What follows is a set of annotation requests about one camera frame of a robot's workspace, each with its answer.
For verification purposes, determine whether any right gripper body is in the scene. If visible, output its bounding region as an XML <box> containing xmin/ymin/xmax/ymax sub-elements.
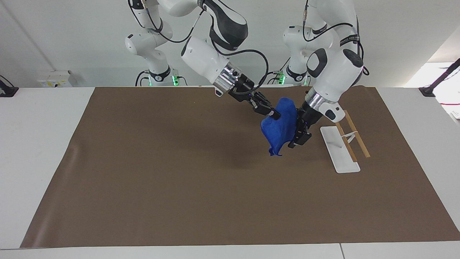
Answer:
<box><xmin>232</xmin><ymin>73</ymin><xmax>266</xmax><ymax>108</ymax></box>

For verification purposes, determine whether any blue towel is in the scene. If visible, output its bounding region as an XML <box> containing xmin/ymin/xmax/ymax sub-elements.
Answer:
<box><xmin>261</xmin><ymin>97</ymin><xmax>299</xmax><ymax>157</ymax></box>

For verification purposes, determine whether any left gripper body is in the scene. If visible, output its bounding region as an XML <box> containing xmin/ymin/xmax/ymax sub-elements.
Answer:
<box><xmin>296</xmin><ymin>101</ymin><xmax>322</xmax><ymax>136</ymax></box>

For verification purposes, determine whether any white wall socket box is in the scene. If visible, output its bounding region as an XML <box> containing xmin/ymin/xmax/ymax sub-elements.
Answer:
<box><xmin>37</xmin><ymin>70</ymin><xmax>74</xmax><ymax>88</ymax></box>

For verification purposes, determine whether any black stand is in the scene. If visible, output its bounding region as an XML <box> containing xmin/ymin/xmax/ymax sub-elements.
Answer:
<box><xmin>0</xmin><ymin>75</ymin><xmax>19</xmax><ymax>98</ymax></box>
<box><xmin>418</xmin><ymin>58</ymin><xmax>460</xmax><ymax>98</ymax></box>

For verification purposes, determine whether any white and wood towel rack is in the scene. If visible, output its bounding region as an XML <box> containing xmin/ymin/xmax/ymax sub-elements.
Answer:
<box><xmin>319</xmin><ymin>110</ymin><xmax>371</xmax><ymax>174</ymax></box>

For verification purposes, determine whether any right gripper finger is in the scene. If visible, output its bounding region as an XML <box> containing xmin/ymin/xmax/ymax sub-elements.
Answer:
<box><xmin>250</xmin><ymin>100</ymin><xmax>279</xmax><ymax>121</ymax></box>
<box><xmin>257</xmin><ymin>92</ymin><xmax>282</xmax><ymax>117</ymax></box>

